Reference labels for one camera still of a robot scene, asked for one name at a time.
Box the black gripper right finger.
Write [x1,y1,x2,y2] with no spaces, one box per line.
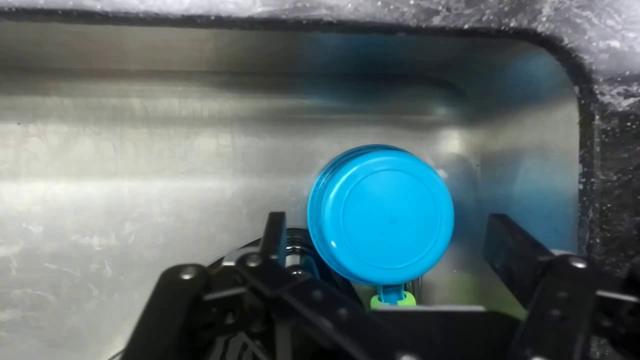
[482,212,640,360]

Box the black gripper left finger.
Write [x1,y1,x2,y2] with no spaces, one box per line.
[122,210,375,360]

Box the stainless steel sink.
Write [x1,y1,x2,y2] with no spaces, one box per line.
[0,11,597,360]

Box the blue plastic pan green handle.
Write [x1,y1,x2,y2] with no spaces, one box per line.
[304,141,457,312]

